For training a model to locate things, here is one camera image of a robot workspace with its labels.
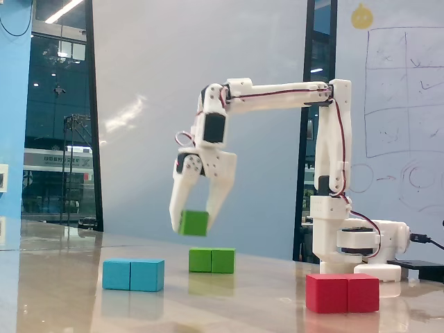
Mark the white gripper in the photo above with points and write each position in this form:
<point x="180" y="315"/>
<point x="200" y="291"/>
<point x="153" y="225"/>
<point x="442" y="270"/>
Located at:
<point x="219" y="167"/>

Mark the small green cube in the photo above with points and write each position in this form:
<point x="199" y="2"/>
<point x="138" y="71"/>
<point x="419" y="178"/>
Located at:
<point x="193" y="223"/>

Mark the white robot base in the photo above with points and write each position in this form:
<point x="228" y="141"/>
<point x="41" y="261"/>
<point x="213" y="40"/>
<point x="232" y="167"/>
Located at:
<point x="392" y="239"/>

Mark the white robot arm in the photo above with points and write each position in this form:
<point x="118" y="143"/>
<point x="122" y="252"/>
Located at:
<point x="277" y="98"/>

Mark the long green block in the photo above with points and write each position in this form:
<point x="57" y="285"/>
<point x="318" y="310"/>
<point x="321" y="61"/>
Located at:
<point x="211" y="260"/>

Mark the long blue block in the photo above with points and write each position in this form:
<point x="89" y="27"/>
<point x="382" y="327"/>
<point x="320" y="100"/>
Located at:
<point x="133" y="275"/>

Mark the long red block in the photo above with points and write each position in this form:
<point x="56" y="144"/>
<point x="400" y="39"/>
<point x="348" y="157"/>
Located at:
<point x="341" y="293"/>

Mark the small black object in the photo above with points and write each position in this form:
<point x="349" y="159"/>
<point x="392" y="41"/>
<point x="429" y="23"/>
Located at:
<point x="87" y="222"/>

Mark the black tripod stand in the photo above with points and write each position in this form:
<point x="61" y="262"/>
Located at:
<point x="65" y="166"/>

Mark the whiteboard with marker drawings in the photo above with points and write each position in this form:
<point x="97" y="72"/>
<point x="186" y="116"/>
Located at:
<point x="392" y="104"/>

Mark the flat black device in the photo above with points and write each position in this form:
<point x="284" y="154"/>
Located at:
<point x="423" y="267"/>

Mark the yellow round sticker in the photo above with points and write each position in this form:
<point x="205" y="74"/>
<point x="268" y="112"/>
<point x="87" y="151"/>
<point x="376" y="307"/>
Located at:
<point x="361" y="16"/>

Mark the black door frame post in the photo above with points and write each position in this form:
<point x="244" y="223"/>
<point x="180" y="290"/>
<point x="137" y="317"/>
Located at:
<point x="320" y="45"/>
<point x="94" y="121"/>

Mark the white wall switch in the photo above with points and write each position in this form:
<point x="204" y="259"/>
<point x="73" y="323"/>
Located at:
<point x="2" y="178"/>

